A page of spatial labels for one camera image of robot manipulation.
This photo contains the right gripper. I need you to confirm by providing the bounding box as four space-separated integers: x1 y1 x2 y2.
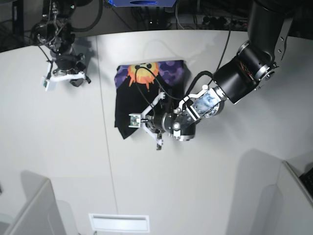
50 52 91 86

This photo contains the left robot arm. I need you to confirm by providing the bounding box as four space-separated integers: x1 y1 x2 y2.
142 0 305 150

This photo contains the black tower case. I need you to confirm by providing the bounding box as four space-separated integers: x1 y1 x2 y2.
12 0 24 45

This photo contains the white partition panel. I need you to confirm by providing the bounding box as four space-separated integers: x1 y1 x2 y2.
0 170 79 235
273 161 313 235

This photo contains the blue box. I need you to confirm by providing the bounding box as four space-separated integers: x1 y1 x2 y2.
103 0 176 7

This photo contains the white left partition panel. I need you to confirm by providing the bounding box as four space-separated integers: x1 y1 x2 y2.
0 170 79 235

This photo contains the black keyboard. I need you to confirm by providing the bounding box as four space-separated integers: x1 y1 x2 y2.
299 168 313 196

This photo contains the white right partition panel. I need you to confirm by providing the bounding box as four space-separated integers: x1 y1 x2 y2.
273 161 313 235

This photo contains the black T-shirt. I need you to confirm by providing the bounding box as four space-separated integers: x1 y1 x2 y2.
114 60 185 139

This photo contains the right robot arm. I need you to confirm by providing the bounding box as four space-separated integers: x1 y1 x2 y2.
30 0 104 90

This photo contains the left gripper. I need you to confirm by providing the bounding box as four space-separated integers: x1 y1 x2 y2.
144 94 175 150

